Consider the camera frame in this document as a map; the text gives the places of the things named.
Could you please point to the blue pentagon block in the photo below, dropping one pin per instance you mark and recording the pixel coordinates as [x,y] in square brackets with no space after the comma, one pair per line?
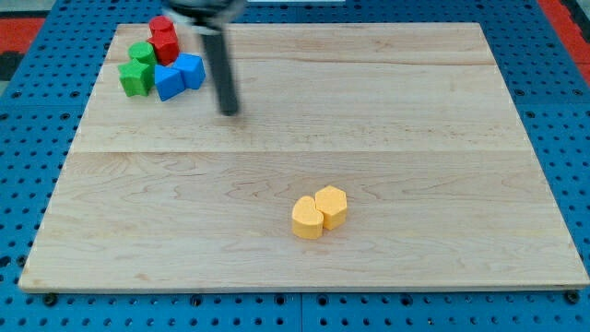
[192,70]

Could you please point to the green star block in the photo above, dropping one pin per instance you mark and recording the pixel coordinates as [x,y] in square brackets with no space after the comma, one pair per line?
[136,78]

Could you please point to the red hexagon block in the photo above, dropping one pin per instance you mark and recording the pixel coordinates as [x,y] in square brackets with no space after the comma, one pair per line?
[166,47]

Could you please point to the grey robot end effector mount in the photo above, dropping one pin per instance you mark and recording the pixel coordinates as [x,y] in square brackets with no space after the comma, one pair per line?
[203,16]

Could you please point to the green cylinder block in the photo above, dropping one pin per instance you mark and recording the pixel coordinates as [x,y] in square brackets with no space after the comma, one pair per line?
[143,52]

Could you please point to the yellow heart block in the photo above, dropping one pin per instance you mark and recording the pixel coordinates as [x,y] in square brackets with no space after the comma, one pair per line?
[307,220]

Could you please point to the blue cube block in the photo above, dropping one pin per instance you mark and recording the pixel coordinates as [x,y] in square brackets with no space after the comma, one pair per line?
[168,81]

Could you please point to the wooden board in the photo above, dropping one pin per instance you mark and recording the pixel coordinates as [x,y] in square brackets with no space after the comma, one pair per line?
[413,121]

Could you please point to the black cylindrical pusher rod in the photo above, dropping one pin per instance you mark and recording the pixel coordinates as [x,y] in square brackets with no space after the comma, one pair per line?
[218,58]

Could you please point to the red cylinder block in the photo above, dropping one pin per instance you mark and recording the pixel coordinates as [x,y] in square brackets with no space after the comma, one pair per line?
[161,25]

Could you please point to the yellow hexagon block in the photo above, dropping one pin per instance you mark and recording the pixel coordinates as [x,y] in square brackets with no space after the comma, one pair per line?
[332,203]

